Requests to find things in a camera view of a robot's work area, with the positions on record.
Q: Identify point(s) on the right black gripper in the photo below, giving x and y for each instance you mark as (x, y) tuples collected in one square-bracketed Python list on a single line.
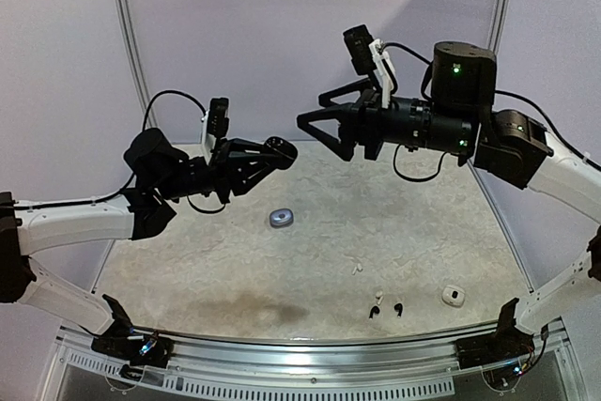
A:
[(368, 121)]

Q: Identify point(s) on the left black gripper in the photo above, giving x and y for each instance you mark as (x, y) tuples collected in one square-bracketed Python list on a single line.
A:
[(229, 164)]

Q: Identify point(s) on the black earbud charging case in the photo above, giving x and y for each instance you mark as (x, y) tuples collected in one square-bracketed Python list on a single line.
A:
[(281, 153)]

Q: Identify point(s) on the purple earbud charging case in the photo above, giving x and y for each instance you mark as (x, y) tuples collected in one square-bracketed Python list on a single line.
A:
[(282, 217)]

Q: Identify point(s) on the black stem earbud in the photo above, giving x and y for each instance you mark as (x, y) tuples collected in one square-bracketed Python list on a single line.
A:
[(399, 309), (374, 311)]

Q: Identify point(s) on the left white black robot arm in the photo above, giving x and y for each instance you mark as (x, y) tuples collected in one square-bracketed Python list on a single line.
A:
[(163, 174)]

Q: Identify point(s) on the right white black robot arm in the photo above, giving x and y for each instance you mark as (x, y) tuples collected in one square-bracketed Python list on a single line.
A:
[(455, 116)]

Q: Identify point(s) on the white earbud charging case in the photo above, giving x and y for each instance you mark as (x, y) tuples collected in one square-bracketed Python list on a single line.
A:
[(453, 295)]

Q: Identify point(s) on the white stem earbud far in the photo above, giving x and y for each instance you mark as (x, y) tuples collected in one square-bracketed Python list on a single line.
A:
[(357, 269)]

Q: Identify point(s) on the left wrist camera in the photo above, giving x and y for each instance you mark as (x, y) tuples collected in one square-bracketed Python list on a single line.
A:
[(215, 125)]

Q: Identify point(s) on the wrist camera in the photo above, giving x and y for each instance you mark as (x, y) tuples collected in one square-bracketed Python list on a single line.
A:
[(215, 125), (369, 58)]

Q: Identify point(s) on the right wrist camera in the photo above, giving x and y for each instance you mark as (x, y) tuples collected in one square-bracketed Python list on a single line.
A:
[(369, 58)]

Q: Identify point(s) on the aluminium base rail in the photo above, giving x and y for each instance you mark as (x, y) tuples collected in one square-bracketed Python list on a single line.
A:
[(422, 367)]

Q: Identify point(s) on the left aluminium frame post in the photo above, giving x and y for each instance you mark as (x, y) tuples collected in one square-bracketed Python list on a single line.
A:
[(126, 25)]

